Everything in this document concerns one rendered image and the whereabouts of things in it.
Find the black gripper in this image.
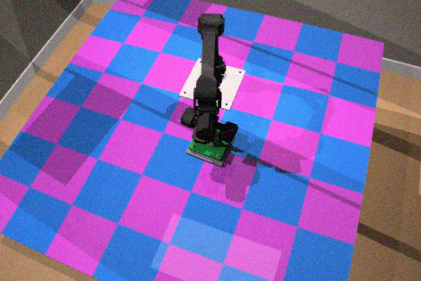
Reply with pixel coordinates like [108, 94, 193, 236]
[180, 108, 238, 143]

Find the green plate with corner holes and square handle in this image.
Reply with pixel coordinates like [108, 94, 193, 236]
[188, 129, 229, 161]

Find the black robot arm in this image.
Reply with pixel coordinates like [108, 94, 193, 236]
[192, 13, 227, 145]

